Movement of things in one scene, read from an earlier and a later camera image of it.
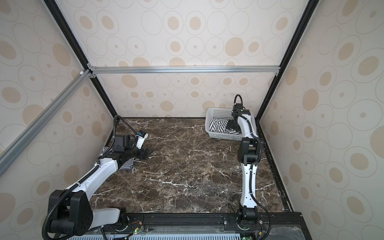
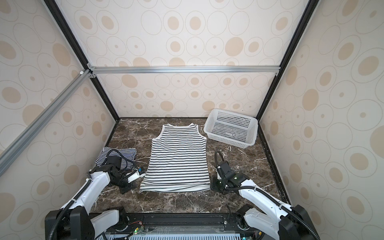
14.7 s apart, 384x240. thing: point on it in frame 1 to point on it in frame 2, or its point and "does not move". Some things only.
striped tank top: [219, 125] to [178, 161]
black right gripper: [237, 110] to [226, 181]
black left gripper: [147, 151] to [124, 189]
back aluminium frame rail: [93, 70] does not move
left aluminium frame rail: [69, 90] does not move
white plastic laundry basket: [224, 114] does not move
